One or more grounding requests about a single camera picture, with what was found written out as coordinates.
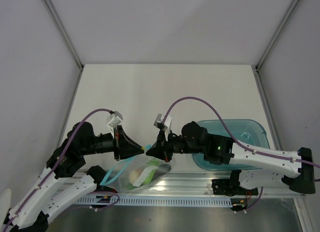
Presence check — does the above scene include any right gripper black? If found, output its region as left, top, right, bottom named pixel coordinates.
left=146, top=128, right=205, bottom=163

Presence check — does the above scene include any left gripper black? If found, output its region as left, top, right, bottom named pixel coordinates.
left=81, top=125, right=145, bottom=160

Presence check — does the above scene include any green cucumber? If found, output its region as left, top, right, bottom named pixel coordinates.
left=140, top=160, right=160, bottom=185

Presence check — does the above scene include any clear zip top bag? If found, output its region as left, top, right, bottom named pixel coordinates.
left=100, top=145, right=171, bottom=194

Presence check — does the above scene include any white egg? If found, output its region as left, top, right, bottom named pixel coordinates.
left=128, top=170, right=142, bottom=185

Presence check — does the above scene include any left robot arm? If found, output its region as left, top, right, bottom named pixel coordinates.
left=3, top=122, right=144, bottom=232

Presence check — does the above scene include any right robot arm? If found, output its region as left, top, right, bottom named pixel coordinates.
left=146, top=121, right=316, bottom=195

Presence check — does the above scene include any teal plastic tray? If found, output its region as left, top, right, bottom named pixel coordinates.
left=192, top=119, right=270, bottom=171

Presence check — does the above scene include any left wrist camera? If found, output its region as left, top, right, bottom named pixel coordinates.
left=106, top=111, right=123, bottom=132

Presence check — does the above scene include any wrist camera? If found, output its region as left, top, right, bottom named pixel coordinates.
left=154, top=114, right=172, bottom=140
left=106, top=111, right=123, bottom=132

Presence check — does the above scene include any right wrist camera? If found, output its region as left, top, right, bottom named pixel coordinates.
left=154, top=114, right=172, bottom=140

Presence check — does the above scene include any aluminium rail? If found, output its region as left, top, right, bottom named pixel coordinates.
left=37, top=170, right=307, bottom=199

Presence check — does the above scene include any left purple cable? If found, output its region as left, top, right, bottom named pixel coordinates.
left=1, top=108, right=122, bottom=230

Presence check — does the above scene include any white slotted cable duct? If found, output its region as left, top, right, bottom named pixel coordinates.
left=74, top=195, right=232, bottom=208

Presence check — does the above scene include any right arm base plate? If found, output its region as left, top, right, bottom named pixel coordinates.
left=211, top=179, right=259, bottom=197

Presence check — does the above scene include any left frame post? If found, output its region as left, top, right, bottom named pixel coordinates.
left=37, top=0, right=85, bottom=70

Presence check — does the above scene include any frame post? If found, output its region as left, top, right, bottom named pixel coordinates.
left=37, top=0, right=85, bottom=70
left=254, top=0, right=307, bottom=70

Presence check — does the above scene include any right frame post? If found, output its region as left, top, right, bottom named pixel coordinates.
left=254, top=0, right=307, bottom=70

